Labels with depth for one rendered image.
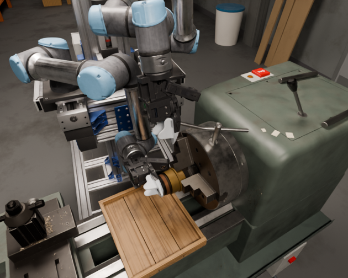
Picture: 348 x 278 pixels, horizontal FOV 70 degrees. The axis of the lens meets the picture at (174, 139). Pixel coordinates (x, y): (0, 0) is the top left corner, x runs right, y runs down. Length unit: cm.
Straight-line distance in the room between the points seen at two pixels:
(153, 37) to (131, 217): 73
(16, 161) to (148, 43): 247
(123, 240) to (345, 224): 186
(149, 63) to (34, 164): 232
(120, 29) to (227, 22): 433
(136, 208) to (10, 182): 181
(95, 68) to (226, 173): 54
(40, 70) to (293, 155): 97
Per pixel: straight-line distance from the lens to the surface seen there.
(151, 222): 105
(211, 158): 82
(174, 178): 88
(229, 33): 506
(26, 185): 263
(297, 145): 88
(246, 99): 105
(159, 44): 59
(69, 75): 100
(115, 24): 71
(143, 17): 59
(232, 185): 87
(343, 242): 235
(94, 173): 220
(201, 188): 87
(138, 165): 93
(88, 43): 148
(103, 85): 87
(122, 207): 111
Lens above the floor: 179
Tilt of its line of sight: 41 degrees down
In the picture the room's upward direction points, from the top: straight up
